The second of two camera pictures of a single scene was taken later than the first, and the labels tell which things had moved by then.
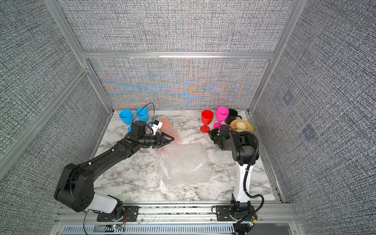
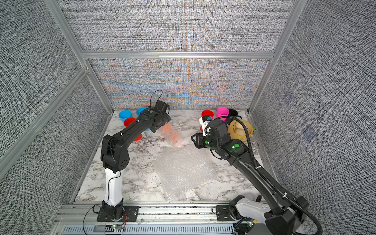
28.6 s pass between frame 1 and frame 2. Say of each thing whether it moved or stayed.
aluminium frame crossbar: stayed
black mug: stayed
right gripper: moved
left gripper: moved
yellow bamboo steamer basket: stayed
